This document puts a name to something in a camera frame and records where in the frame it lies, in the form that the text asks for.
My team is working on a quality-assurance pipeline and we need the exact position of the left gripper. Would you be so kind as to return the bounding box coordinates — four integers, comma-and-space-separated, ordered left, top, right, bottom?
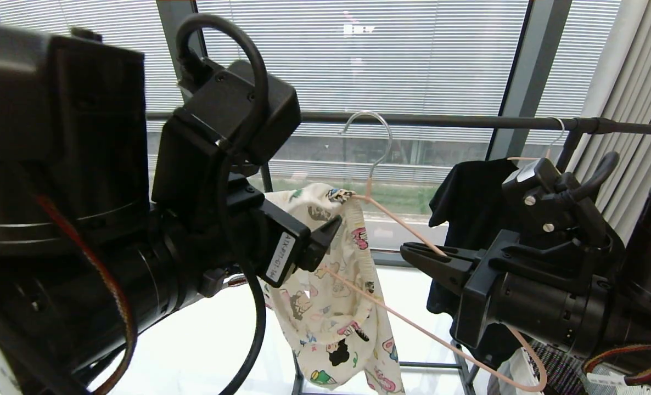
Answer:
139, 187, 343, 330

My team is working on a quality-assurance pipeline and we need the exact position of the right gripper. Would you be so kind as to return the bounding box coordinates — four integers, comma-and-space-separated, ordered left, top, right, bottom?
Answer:
401, 230, 633, 357

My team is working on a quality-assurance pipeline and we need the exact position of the pink clothes hanger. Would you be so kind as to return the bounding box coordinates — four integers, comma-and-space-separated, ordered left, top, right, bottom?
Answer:
325, 111, 549, 393
507, 118, 568, 165

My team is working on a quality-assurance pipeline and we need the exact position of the black garment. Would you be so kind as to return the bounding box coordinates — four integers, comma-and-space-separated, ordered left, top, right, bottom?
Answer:
427, 158, 530, 369

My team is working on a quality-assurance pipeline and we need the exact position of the cream printed garment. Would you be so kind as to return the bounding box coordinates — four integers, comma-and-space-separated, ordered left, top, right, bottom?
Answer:
262, 183, 406, 395

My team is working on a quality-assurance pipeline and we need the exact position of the black clothes rack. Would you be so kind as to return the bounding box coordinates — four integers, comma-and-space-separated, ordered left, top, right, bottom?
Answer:
147, 111, 651, 395

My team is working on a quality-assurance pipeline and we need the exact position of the white laundry basket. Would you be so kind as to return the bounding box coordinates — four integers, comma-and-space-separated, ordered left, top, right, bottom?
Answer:
529, 340, 651, 395

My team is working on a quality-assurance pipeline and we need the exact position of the window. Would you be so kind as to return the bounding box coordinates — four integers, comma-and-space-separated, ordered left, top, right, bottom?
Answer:
0, 0, 622, 269

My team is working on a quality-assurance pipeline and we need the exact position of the beige curtain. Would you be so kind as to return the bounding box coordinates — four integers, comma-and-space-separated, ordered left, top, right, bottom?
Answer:
564, 0, 651, 247

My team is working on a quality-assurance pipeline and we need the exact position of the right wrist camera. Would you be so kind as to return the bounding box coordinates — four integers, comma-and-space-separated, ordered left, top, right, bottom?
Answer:
502, 157, 609, 247

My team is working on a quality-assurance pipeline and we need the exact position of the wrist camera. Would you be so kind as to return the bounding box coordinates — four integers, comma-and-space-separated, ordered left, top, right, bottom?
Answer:
502, 157, 609, 247
153, 59, 302, 220

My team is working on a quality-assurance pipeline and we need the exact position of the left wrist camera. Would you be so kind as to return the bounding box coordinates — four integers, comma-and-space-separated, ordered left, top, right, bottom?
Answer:
153, 59, 302, 220

